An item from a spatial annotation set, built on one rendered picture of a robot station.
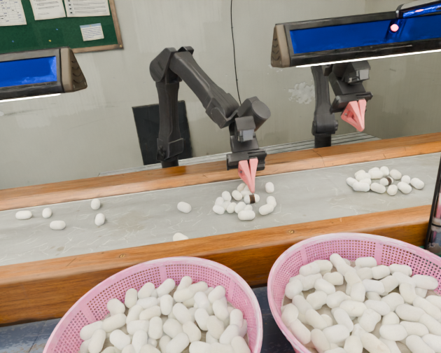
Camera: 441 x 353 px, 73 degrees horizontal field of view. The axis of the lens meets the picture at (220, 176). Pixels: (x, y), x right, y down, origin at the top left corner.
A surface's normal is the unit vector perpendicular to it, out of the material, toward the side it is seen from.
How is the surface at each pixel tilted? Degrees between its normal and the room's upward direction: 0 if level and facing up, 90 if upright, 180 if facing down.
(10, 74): 58
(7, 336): 0
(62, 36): 90
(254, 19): 91
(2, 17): 87
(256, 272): 90
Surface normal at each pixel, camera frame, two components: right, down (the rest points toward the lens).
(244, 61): 0.18, 0.35
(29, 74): 0.03, -0.18
